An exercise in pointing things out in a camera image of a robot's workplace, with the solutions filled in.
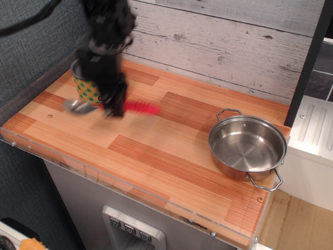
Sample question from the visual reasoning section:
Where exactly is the peas and carrots can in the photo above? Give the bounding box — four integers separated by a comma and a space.
71, 59, 101, 106

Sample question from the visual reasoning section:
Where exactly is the white drainboard sink unit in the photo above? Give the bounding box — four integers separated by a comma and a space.
278, 96, 332, 210

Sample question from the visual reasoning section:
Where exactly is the silver two-handled pot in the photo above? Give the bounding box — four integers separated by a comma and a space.
208, 108, 288, 192

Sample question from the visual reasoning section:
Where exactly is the grey dispenser button panel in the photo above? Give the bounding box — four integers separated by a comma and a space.
102, 205, 167, 250

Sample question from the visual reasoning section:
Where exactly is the red handled metal spoon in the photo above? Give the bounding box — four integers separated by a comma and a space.
62, 100, 161, 115

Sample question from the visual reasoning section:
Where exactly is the clear acrylic edge guard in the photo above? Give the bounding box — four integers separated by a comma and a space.
1, 124, 258, 249

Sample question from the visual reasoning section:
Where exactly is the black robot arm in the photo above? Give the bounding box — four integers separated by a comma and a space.
76, 1, 136, 117

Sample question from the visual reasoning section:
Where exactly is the black vertical post right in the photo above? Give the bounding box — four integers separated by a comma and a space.
284, 0, 332, 128

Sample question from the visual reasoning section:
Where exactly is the orange object bottom left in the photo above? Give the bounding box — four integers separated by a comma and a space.
19, 238, 46, 250

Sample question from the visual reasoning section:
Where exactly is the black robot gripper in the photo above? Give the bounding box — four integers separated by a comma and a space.
75, 33, 130, 119

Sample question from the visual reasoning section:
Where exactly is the black braided cable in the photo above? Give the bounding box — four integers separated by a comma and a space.
0, 0, 63, 37

